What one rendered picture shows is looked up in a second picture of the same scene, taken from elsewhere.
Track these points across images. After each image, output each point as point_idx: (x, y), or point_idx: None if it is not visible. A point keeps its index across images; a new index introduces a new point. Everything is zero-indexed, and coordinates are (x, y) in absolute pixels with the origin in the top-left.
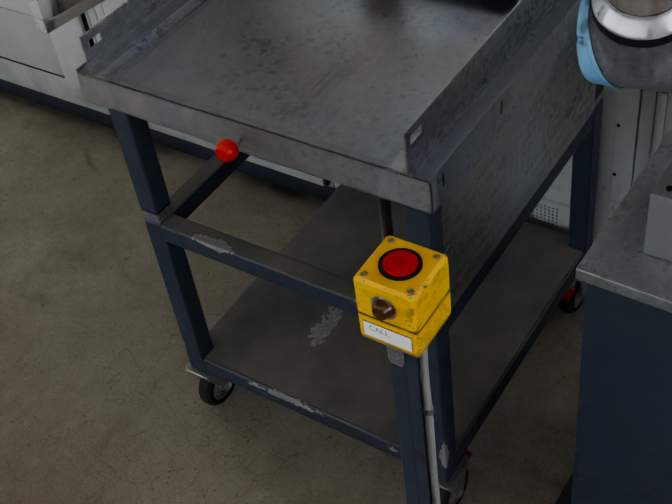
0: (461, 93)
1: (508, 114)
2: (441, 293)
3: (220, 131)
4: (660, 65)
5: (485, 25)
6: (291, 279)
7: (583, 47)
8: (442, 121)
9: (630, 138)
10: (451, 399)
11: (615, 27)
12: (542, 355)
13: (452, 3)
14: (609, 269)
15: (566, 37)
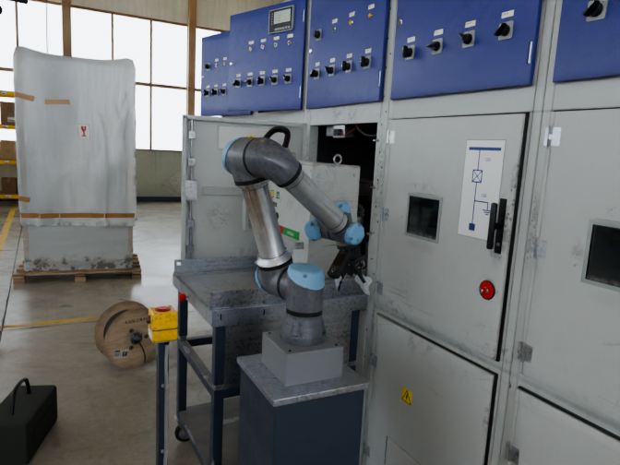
0: (247, 298)
1: (268, 318)
2: (171, 325)
3: (187, 294)
4: (269, 280)
5: None
6: (195, 365)
7: (256, 271)
8: (233, 302)
9: (365, 389)
10: (220, 438)
11: (257, 262)
12: None
13: None
14: (245, 360)
15: None
